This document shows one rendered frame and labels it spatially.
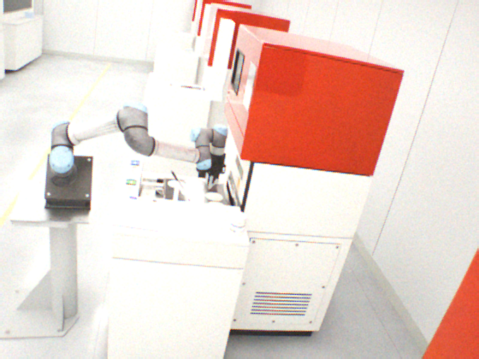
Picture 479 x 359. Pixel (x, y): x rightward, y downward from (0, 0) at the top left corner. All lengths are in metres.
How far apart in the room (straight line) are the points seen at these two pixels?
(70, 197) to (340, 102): 1.46
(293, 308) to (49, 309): 1.55
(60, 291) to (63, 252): 0.29
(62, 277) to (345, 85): 1.89
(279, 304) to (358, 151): 1.07
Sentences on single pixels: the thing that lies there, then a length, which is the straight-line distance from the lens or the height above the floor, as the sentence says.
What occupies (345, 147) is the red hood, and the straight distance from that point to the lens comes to 2.32.
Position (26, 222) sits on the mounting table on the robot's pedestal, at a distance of 2.33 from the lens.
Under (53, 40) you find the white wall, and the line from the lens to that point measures 10.57.
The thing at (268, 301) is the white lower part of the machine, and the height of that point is 0.33.
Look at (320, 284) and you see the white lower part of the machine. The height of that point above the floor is 0.48.
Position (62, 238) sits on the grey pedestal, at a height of 0.62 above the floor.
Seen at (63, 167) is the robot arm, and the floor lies 1.10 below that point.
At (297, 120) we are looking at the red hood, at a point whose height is 1.46.
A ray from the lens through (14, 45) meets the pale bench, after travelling 8.48.
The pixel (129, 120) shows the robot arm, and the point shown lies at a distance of 2.06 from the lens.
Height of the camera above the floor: 2.03
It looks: 24 degrees down
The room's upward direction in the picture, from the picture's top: 11 degrees clockwise
